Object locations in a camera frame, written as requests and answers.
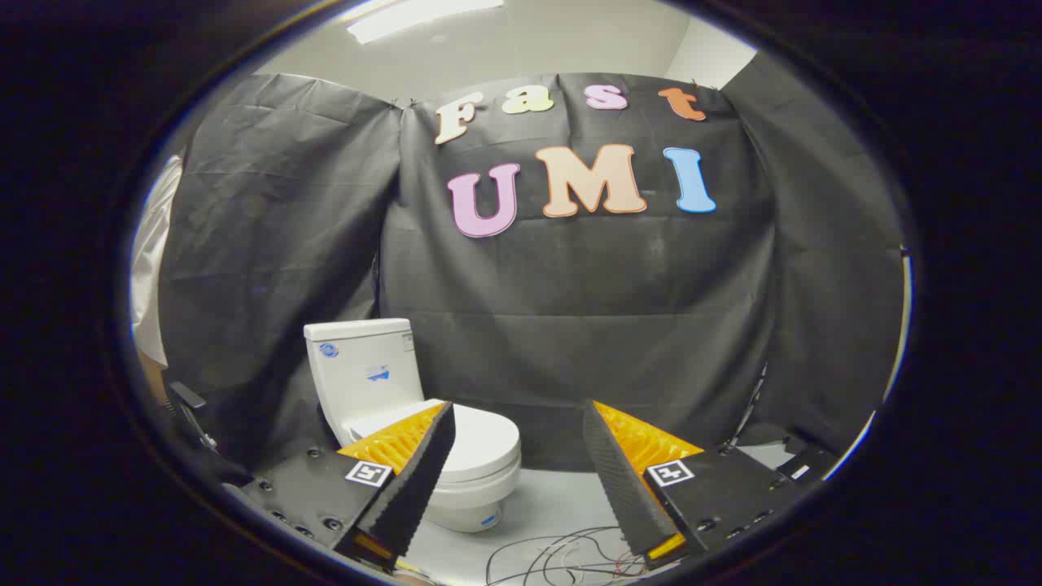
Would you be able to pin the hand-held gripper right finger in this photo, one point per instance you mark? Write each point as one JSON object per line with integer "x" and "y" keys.
{"x": 619, "y": 480}

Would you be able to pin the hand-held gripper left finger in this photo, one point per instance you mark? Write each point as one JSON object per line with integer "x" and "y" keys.
{"x": 415, "y": 480}

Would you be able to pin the white toilet lid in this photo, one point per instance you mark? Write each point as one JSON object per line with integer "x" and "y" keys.
{"x": 484, "y": 439}

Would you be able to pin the white toilet seat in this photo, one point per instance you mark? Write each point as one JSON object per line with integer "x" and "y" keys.
{"x": 492, "y": 488}

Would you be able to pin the white toilet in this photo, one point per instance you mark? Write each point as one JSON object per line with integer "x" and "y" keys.
{"x": 366, "y": 366}

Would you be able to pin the black backdrop cloth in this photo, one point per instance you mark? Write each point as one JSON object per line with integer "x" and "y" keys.
{"x": 570, "y": 309}

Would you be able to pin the black angular stand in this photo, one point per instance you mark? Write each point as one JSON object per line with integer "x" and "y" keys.
{"x": 191, "y": 403}

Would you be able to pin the person's white clothing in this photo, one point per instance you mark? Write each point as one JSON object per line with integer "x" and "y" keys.
{"x": 151, "y": 268}

